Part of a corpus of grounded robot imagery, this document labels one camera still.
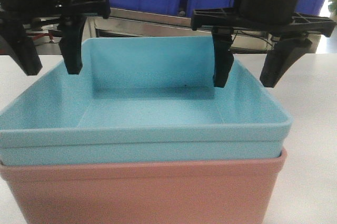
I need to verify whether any light blue plastic box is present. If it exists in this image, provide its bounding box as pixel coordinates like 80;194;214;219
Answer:
1;36;292;166

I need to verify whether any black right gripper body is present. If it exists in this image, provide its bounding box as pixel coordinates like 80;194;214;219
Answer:
191;0;336;37

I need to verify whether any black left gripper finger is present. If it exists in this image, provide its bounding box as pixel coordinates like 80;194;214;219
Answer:
57;15;86;75
1;19;42;76

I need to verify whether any stainless steel shelf rack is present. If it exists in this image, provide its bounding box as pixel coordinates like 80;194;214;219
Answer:
65;0;322;54

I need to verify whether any pink plastic box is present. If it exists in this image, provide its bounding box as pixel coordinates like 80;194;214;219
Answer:
1;150;287;223

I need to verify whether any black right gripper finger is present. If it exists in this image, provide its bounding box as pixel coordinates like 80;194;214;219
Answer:
212;27;234;88
260;33;312;88

